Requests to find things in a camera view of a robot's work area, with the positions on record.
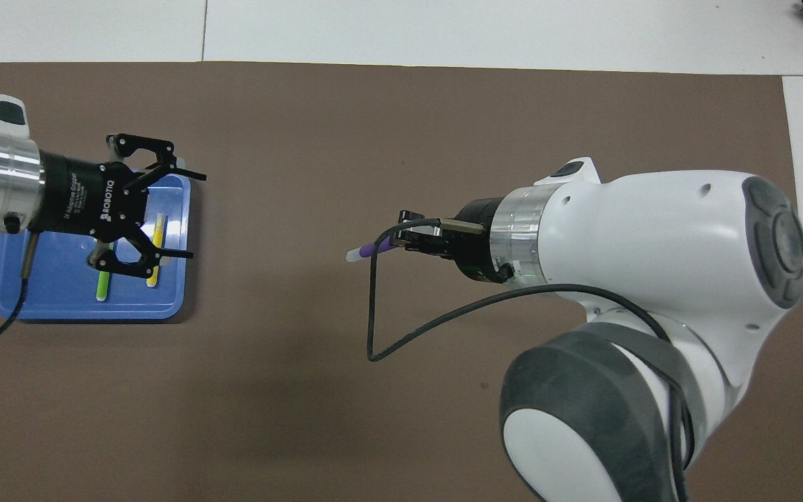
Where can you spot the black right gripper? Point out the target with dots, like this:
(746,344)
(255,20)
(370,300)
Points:
(475,240)

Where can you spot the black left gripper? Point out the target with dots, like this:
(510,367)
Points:
(81,199)

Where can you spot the purple pen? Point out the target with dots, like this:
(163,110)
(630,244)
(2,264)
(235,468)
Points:
(366,250)

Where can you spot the yellow pen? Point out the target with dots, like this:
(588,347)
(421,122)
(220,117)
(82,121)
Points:
(154,275)

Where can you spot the green pen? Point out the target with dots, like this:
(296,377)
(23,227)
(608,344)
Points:
(102,286)

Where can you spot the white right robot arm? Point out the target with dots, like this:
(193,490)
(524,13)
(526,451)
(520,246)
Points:
(652,244)

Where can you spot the blue plastic tray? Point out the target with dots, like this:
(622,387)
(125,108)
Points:
(60,279)

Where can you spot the brown table mat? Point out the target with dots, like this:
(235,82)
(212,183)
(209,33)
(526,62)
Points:
(304,418)

